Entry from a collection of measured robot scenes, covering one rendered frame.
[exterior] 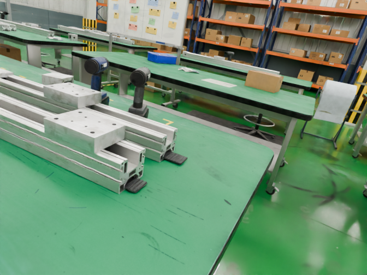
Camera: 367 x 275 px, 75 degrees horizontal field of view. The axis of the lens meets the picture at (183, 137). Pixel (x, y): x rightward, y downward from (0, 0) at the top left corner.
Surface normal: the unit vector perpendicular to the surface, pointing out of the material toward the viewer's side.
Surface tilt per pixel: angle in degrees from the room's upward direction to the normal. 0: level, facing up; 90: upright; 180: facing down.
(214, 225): 0
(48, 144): 90
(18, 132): 90
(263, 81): 89
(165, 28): 90
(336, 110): 101
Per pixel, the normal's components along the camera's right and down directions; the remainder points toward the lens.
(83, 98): 0.90, 0.30
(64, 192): 0.16, -0.90
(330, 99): -0.45, 0.44
